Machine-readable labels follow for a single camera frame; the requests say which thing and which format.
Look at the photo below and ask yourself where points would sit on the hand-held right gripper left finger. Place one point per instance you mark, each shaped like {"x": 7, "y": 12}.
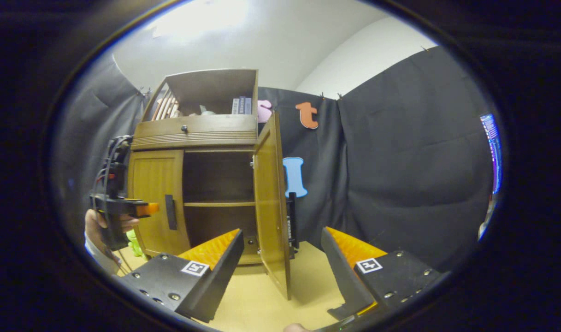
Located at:
{"x": 225, "y": 272}

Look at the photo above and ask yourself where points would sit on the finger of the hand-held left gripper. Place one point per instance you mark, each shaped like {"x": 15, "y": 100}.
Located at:
{"x": 146, "y": 209}

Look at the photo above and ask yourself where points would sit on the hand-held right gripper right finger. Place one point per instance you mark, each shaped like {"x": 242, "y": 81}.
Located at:
{"x": 342, "y": 272}

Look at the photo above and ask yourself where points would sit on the wooden cabinet door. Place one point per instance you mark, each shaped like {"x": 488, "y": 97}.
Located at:
{"x": 271, "y": 198}
{"x": 151, "y": 193}

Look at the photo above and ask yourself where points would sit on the wooden double-door shoe cabinet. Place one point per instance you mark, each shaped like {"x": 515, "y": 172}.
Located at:
{"x": 215, "y": 87}

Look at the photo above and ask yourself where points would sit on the green toy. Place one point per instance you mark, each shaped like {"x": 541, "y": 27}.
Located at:
{"x": 134, "y": 244}

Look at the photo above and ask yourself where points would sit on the wooden inner shelf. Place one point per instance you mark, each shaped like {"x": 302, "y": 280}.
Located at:
{"x": 220, "y": 203}

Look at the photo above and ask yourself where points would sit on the wooden drawer with black knob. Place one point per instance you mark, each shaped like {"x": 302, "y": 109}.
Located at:
{"x": 215, "y": 127}

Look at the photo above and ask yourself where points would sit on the white crumpled item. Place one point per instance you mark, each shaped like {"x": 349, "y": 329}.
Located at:
{"x": 206, "y": 111}

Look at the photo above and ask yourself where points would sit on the black backdrop cloth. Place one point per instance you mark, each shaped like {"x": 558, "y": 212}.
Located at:
{"x": 400, "y": 161}

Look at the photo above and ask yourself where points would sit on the white book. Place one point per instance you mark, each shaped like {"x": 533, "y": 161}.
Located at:
{"x": 235, "y": 106}

